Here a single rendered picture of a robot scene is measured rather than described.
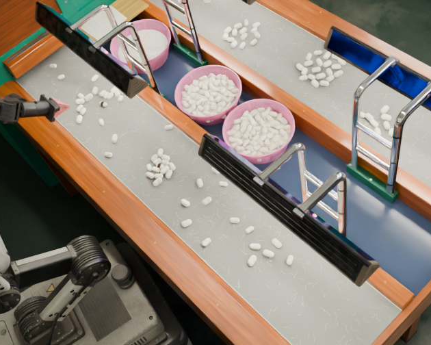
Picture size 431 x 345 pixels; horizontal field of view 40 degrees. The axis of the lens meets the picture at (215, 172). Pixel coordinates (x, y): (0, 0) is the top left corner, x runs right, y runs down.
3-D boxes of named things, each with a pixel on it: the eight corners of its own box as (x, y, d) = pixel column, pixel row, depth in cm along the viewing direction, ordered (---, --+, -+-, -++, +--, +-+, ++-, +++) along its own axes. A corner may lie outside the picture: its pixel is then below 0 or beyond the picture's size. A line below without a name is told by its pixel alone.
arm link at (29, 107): (20, 120, 211) (22, 105, 209) (11, 113, 215) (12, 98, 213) (38, 118, 216) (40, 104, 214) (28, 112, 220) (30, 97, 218)
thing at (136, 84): (131, 100, 197) (124, 85, 191) (35, 21, 229) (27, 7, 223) (148, 85, 200) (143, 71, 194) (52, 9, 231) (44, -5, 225)
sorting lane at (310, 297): (333, 387, 167) (333, 385, 165) (17, 83, 259) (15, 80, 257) (401, 313, 175) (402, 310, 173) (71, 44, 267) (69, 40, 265)
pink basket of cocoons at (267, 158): (260, 184, 213) (258, 170, 206) (212, 145, 227) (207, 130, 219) (311, 138, 220) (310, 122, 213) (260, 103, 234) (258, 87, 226)
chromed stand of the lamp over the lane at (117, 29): (131, 129, 238) (93, 50, 202) (103, 105, 249) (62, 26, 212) (167, 101, 243) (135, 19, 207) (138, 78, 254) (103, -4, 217)
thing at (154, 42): (141, 82, 251) (137, 73, 246) (111, 58, 262) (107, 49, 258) (180, 51, 257) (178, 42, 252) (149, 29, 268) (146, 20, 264)
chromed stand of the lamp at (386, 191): (392, 204, 200) (403, 122, 163) (346, 171, 210) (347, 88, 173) (427, 168, 205) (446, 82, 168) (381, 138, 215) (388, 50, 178)
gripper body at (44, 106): (45, 93, 222) (27, 94, 217) (59, 107, 217) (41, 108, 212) (41, 108, 225) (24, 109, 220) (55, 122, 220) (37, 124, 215)
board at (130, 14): (92, 48, 256) (90, 47, 255) (72, 34, 263) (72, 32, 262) (149, 6, 264) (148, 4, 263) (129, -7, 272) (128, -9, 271)
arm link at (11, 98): (3, 124, 208) (6, 101, 205) (-12, 112, 215) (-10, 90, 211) (33, 122, 217) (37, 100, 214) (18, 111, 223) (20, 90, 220)
